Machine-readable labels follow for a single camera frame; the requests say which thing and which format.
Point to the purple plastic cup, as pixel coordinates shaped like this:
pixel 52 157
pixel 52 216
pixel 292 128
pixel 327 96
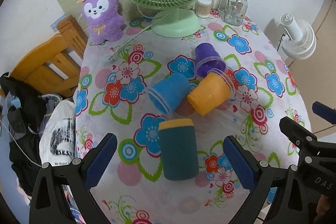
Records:
pixel 206 58

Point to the blue plastic cup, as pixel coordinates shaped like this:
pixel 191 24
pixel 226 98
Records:
pixel 167 94

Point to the purple plush bunny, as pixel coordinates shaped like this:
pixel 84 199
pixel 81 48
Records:
pixel 103 20

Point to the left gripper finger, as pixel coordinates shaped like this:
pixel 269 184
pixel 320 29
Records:
pixel 324 112
pixel 298 135

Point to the glass mason jar mug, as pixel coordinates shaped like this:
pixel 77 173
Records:
pixel 234 11

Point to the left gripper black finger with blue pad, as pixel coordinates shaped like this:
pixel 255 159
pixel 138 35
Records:
pixel 290 203
pixel 49 203

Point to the teal cup yellow rim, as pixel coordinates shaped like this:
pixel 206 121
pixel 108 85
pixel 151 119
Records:
pixel 178 149

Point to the black jacket on chair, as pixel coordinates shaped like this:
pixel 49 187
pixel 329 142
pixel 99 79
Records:
pixel 27 112

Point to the floral tablecloth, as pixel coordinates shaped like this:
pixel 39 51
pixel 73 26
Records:
pixel 112 97

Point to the white printed t-shirt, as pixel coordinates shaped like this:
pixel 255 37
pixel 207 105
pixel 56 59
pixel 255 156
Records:
pixel 57 144

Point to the person's hand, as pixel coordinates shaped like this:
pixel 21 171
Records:
pixel 322 209

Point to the white floor fan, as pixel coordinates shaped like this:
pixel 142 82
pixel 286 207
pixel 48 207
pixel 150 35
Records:
pixel 301 41

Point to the wooden chair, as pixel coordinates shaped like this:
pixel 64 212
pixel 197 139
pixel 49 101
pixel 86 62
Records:
pixel 49 68

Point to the cotton swab container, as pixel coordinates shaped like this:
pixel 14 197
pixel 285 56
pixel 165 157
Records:
pixel 203 7

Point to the orange plastic cup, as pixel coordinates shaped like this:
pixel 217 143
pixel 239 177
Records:
pixel 211 92

